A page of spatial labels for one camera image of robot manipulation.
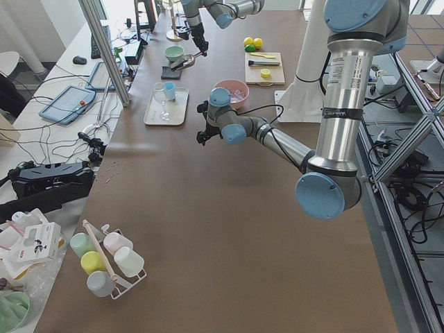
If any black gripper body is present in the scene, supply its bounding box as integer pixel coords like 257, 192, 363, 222
196, 100, 223, 146
189, 23, 209, 52

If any stainless steel ice scoop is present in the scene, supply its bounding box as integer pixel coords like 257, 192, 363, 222
170, 54, 196, 71

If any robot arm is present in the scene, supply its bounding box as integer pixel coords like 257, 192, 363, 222
178, 0, 265, 56
196, 1, 409, 219

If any wooden cup stand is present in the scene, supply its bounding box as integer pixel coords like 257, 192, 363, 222
166, 0, 182, 42

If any pile of clear ice cubes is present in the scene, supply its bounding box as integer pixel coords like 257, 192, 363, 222
230, 89, 246, 104

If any blue cup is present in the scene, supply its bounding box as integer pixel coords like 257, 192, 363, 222
164, 81, 176, 101

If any pink cup on rack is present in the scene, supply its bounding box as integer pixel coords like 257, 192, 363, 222
103, 232, 133, 255

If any white cup rack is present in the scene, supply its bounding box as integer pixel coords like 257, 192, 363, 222
82, 220, 147, 300

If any white cup on rack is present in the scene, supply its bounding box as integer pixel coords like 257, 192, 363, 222
114, 246, 144, 278

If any green cup on rack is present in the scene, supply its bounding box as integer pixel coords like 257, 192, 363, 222
69, 232, 96, 259

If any yellow cup on rack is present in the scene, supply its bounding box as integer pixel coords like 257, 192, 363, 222
80, 251, 106, 275

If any grey cup on rack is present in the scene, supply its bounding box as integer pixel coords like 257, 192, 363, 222
87, 271, 115, 298

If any green bowl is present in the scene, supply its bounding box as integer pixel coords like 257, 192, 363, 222
164, 45, 184, 62

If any grey folded cloth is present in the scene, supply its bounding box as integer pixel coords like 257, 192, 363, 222
161, 66, 181, 80

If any green lime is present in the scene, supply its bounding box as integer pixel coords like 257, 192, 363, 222
244, 44, 256, 53

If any upper yellow lemon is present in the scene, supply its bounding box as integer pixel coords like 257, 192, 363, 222
244, 37, 253, 46

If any yellow lemon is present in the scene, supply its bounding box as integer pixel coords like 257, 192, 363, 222
253, 37, 264, 50
244, 37, 253, 46

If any pink bowl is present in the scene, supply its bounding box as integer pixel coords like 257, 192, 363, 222
214, 79, 250, 110

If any yellow plastic knife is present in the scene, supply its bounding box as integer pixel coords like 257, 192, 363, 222
250, 52, 276, 59

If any steel muddler black tip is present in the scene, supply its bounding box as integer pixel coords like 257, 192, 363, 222
248, 60, 280, 67

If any bamboo cutting board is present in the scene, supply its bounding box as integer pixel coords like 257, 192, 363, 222
245, 52, 285, 85

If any cream serving tray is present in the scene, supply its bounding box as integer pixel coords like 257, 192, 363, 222
143, 87, 189, 126

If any lower yellow lemon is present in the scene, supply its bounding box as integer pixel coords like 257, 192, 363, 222
253, 37, 264, 50

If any clear wine glass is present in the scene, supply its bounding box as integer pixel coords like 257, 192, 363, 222
153, 83, 170, 121

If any half lemon slice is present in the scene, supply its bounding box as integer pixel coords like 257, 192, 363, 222
260, 68, 271, 78

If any black keyboard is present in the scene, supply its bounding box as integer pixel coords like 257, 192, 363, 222
90, 25, 112, 60

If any black computer mouse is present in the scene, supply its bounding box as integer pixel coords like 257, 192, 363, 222
72, 55, 87, 65

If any blue teach pendant tablet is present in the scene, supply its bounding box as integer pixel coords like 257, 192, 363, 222
39, 85, 96, 125

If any black equipment case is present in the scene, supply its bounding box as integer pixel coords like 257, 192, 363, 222
8, 161, 94, 198

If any white product box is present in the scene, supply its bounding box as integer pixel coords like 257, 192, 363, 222
17, 222, 61, 264

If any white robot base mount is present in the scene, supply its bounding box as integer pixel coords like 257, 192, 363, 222
275, 0, 329, 123

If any aluminium frame post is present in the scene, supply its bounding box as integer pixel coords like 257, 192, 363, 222
78, 0, 130, 107

